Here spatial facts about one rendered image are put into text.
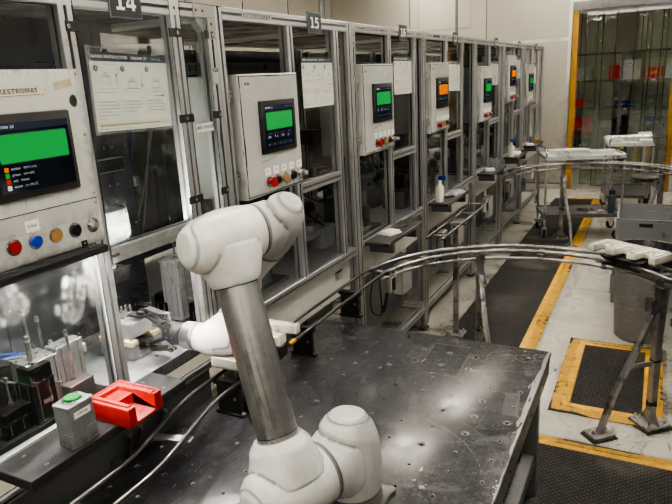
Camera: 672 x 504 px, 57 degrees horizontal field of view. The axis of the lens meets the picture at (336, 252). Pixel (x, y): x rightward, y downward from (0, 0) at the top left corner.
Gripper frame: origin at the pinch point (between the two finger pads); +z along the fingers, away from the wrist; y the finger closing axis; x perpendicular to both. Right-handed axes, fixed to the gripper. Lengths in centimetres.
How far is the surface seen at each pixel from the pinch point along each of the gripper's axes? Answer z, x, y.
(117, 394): -20.8, 30.7, -5.2
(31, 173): -17, 41, 59
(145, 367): -9.4, 8.4, -9.4
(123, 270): 4.3, -1.8, 19.0
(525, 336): -81, -260, -102
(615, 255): -137, -185, -19
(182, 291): 3.1, -26.7, 2.9
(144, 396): -28.7, 28.4, -5.6
